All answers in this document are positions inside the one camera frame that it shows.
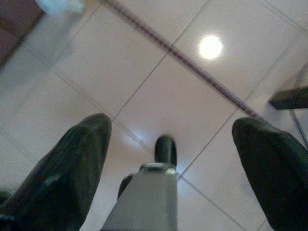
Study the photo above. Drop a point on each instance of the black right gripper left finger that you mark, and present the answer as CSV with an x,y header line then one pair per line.
x,y
60,180

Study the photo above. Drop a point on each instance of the brown wooden furniture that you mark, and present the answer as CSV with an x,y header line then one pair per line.
x,y
14,26

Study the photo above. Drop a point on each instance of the black bar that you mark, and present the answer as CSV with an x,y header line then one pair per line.
x,y
291,98

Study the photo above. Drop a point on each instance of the white cloth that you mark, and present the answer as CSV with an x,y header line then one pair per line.
x,y
57,6

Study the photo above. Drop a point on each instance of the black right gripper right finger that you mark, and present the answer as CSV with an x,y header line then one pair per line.
x,y
276,173

